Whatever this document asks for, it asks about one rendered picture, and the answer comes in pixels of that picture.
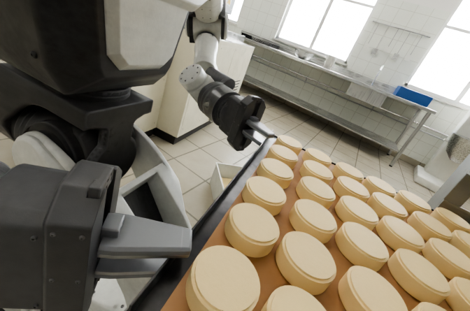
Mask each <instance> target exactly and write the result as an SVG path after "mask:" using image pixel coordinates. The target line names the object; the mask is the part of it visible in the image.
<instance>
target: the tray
mask: <svg viewBox="0 0 470 311"><path fill-rule="evenodd" d="M276 139H277V136H274V138H266V139H265V140H264V141H263V143H262V144H261V145H260V146H259V147H258V148H257V150H256V151H255V152H254V153H253V155H252V156H251V157H250V158H249V160H247V162H246V163H245V164H244V166H243V167H242V168H241V169H240V171H239V172H238V173H237V174H236V175H235V176H234V178H233V179H232V181H231V182H230V183H229V184H228V185H227V186H226V187H225V189H224V190H223V191H222V193H221V194H220V195H219V196H218V197H217V198H216V200H215V201H214V202H213V203H212V205H211V206H210V207H209V209H207V211H206V212H205V213H204V214H203V216H202V217H201V218H200V219H199V221H198V222H197V223H196V224H195V225H194V226H193V228H192V250H191V252H190V255H189V257H188V258H168V259H167V260H166V261H165V262H164V263H163V264H162V266H161V267H160V268H159V269H158V271H157V272H156V273H155V274H154V275H153V276H152V278H151V279H150V280H149V281H148V283H147V284H146V285H145V286H144V288H142V290H141V291H140V292H139V294H138V295H137V296H136V297H135V299H134V300H133V301H132V302H131V303H130V305H129V309H128V311H160V310H161V309H162V308H163V306H164V304H165V303H166V302H167V301H168V299H169V297H170V296H171V294H172V293H173V291H174V290H175V288H176V287H177V286H178V284H179V282H180V281H181V280H182V278H183V276H184V275H185V273H186V272H187V271H188V269H189V268H190V266H191V265H192V263H193V262H194V260H195V259H196V257H197V256H198V254H199V253H200V251H201V250H202V248H203V247H204V245H205V244H206V242H207V241H208V239H209V238H210V237H211V235H212V234H213V232H214V230H215V229H216V228H217V226H218V224H219V223H220V222H221V220H222V218H223V217H224V216H225V214H226V213H227V211H228V209H229V208H230V207H231V205H232V204H233V202H234V201H235V200H236V198H237V196H238V195H239V194H240V192H241V190H242V189H243V188H244V186H245V184H246V182H247V180H248V179H249V178H250V177H251V175H252V174H253V173H254V172H255V170H256V168H257V167H258V166H259V164H260V162H261V160H263V158H264V156H265V155H266V153H267V152H268V151H269V148H270V147H271V146H272V145H273V143H274V141H275V140H276Z"/></svg>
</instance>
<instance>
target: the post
mask: <svg viewBox="0 0 470 311"><path fill-rule="evenodd" d="M469 170H470V154H469V155H468V157H467V158H466V159H465V160H464V161H463V162H462V163H461V164H460V165H459V166H458V168H457V169H456V170H455V171H454V172H453V174H452V175H451V176H450V177H449V178H448V179H447V180H446V181H445V182H444V183H443V185H442V186H441V187H440V188H439V190H438V191H437V192H436V193H435V194H434V195H433V197H431V198H430V199H429V201H428V202H427V203H428V204H429V205H430V207H431V209H433V210H434V209H435V208H436V206H437V205H438V204H439V203H440V202H442V200H443V199H444V200H446V201H448V202H451V203H453V204H455V205H457V206H459V207H461V206H462V205H463V204H464V203H465V202H466V201H467V200H468V199H469V198H470V175H469V174H467V173H468V172H469Z"/></svg>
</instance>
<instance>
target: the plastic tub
mask: <svg viewBox="0 0 470 311"><path fill-rule="evenodd" d="M215 163H216V165H215V169H214V171H213V174H212V177H211V180H210V185H211V191H212V195H213V201H215V200H216V198H217V197H218V196H219V195H220V194H221V193H222V191H223V190H224V189H225V187H226V186H227V185H228V184H229V183H230V182H231V181H232V179H233V178H234V176H235V175H236V174H237V173H238V172H239V171H240V169H241V168H242V166H237V165H231V164H224V163H218V162H215Z"/></svg>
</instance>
